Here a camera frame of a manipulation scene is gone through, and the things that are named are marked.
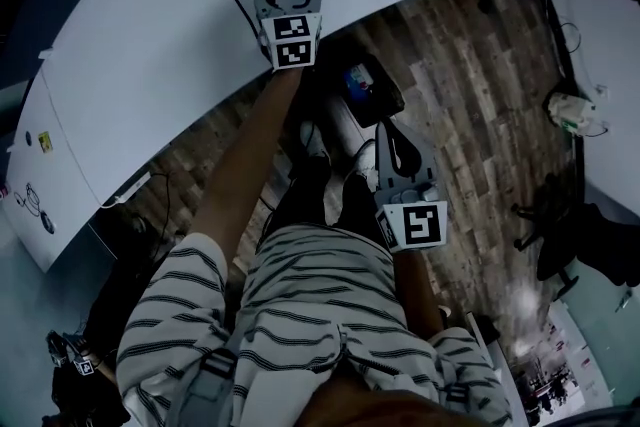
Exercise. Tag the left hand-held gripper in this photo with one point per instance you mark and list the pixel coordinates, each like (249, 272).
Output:
(292, 52)

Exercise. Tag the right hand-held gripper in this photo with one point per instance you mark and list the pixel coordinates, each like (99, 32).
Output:
(420, 222)

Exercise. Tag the black bin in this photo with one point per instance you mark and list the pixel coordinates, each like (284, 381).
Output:
(385, 90)

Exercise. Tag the person's right forearm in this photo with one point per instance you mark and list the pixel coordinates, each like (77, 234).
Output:
(417, 295)

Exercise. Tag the person's left forearm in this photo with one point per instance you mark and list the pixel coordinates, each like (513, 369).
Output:
(250, 140)

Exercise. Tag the person's white right shoe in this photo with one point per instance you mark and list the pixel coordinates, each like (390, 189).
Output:
(362, 165)

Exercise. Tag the person's white shoe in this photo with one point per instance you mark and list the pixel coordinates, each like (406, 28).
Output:
(362, 165)
(315, 142)

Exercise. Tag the person's white left shoe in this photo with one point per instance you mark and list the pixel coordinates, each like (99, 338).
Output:
(315, 142)

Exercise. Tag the person's dark trousers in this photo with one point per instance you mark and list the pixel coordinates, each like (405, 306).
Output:
(310, 195)

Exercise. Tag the person's striped shirt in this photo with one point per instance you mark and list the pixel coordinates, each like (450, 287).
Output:
(310, 290)

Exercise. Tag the white plastic bag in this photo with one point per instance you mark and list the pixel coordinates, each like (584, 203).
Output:
(570, 110)

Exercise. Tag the black office chair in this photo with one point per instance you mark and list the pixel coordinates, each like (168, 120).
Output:
(590, 235)

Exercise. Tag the white floor power strip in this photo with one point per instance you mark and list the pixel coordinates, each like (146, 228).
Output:
(135, 185)

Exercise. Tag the printed cardboard box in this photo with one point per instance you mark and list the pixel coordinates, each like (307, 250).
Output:
(550, 375)

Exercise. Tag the dark pen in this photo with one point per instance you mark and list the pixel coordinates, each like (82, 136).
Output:
(623, 302)

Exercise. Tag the light grey side desk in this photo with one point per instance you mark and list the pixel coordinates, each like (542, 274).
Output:
(600, 355)

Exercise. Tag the yellow sticker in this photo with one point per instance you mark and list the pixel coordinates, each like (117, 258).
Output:
(45, 142)

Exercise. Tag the white desk with stickers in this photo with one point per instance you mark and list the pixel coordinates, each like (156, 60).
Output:
(55, 175)

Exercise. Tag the round black sticker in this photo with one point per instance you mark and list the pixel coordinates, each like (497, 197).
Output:
(29, 138)

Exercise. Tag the black oval gadget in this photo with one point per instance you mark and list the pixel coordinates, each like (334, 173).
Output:
(48, 221)

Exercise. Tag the white wall outlet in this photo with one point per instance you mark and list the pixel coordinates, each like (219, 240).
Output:
(604, 93)

